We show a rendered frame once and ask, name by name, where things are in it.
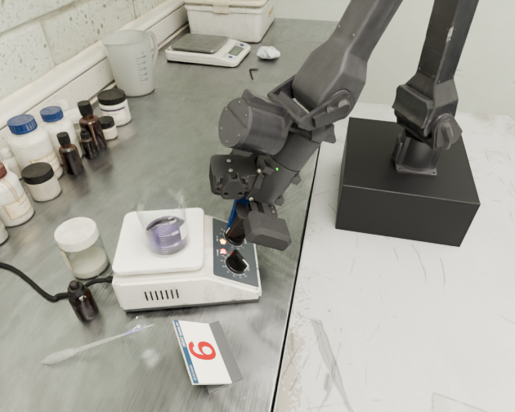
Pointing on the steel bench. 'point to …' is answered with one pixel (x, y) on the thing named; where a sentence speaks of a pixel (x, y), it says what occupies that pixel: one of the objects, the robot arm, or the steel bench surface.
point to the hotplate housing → (182, 285)
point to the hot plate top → (143, 261)
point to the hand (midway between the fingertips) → (240, 218)
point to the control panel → (230, 254)
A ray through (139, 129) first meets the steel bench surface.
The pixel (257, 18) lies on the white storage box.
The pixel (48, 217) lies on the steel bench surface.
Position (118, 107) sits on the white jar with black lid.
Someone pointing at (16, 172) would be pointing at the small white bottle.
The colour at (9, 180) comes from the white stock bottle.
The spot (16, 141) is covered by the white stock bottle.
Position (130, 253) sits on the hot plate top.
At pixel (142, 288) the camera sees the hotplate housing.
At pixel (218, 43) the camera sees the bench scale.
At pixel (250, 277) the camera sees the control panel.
